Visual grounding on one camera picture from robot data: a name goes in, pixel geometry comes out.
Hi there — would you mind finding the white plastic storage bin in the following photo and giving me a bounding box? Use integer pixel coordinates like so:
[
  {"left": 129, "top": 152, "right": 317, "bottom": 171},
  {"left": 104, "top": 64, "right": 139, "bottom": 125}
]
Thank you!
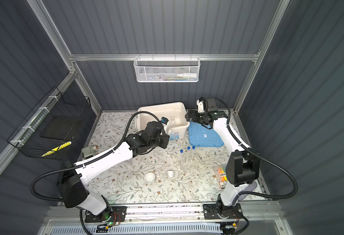
[{"left": 137, "top": 102, "right": 190, "bottom": 141}]

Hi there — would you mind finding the blue capped test tube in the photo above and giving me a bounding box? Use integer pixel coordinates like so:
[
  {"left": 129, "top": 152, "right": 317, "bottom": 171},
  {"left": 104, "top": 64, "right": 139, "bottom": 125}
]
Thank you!
[
  {"left": 191, "top": 146, "right": 196, "bottom": 164},
  {"left": 179, "top": 149, "right": 186, "bottom": 173},
  {"left": 186, "top": 146, "right": 192, "bottom": 166}
]

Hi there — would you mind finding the white ceramic mortar bowl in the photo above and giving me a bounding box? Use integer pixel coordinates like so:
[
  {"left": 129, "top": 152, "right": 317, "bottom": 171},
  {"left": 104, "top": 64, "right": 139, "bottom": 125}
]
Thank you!
[{"left": 144, "top": 172, "right": 156, "bottom": 183}]

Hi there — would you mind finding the small white ceramic crucible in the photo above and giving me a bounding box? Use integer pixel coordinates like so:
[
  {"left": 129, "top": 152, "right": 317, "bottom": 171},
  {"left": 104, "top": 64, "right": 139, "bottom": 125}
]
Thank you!
[{"left": 167, "top": 170, "right": 175, "bottom": 178}]

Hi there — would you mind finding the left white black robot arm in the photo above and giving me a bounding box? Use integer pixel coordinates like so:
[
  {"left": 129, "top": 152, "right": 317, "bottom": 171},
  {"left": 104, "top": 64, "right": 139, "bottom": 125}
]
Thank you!
[{"left": 57, "top": 117, "right": 170, "bottom": 215}]

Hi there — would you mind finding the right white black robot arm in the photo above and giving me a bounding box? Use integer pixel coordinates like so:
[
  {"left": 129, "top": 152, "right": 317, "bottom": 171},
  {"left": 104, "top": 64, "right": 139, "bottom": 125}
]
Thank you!
[{"left": 185, "top": 97, "right": 260, "bottom": 218}]

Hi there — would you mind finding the blue plastic bin lid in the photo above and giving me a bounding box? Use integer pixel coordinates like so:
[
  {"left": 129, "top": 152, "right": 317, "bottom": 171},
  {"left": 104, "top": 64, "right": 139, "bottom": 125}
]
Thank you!
[{"left": 189, "top": 121, "right": 224, "bottom": 147}]

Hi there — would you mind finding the white bottle in basket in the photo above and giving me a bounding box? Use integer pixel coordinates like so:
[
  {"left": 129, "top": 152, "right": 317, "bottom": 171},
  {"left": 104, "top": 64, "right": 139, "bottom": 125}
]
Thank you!
[{"left": 177, "top": 73, "right": 198, "bottom": 79}]

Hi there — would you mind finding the clear plastic well plate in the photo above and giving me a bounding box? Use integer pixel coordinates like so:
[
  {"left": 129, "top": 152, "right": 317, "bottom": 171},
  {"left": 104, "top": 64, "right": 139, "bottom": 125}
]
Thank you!
[{"left": 178, "top": 155, "right": 206, "bottom": 175}]

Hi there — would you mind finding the floral patterned table mat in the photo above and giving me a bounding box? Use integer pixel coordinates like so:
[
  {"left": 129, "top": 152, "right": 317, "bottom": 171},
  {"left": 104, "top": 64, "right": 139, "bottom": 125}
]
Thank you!
[{"left": 63, "top": 110, "right": 264, "bottom": 205}]

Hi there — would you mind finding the pack of coloured markers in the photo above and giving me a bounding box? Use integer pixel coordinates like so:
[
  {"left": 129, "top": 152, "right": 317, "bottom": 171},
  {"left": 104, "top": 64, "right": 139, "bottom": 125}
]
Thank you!
[{"left": 212, "top": 164, "right": 228, "bottom": 189}]

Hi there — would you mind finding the grey green box device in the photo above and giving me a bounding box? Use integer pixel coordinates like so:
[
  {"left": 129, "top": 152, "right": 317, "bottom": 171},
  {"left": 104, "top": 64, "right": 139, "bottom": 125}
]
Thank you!
[{"left": 81, "top": 146, "right": 96, "bottom": 160}]

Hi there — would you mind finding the grey cloth roll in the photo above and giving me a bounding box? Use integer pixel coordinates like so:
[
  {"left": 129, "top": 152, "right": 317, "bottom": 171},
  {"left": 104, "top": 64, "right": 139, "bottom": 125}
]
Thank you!
[{"left": 238, "top": 181, "right": 258, "bottom": 202}]

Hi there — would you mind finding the white wire mesh basket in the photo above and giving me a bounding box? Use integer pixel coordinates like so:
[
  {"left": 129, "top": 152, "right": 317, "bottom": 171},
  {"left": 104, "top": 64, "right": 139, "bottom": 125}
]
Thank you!
[{"left": 133, "top": 58, "right": 201, "bottom": 83}]

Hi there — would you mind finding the black wire wall basket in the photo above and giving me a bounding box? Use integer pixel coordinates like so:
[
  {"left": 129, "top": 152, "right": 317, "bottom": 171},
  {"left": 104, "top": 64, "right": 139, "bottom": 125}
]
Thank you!
[{"left": 7, "top": 88, "right": 92, "bottom": 160}]

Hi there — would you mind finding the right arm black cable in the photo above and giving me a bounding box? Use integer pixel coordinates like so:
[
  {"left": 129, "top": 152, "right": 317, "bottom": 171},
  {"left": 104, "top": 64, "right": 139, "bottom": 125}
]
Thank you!
[{"left": 214, "top": 97, "right": 298, "bottom": 200}]

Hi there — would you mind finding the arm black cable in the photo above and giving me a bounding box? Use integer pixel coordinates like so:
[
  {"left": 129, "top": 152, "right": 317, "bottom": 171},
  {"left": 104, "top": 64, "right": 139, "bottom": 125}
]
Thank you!
[
  {"left": 214, "top": 97, "right": 298, "bottom": 200},
  {"left": 29, "top": 111, "right": 161, "bottom": 202}
]

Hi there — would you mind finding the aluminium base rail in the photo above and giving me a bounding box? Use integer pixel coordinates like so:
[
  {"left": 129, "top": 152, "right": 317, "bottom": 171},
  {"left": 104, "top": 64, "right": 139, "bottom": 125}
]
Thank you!
[{"left": 42, "top": 201, "right": 286, "bottom": 226}]

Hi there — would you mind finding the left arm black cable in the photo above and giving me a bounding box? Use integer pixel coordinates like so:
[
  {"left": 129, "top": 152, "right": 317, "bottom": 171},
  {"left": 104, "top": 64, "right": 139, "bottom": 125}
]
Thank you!
[{"left": 29, "top": 111, "right": 161, "bottom": 202}]

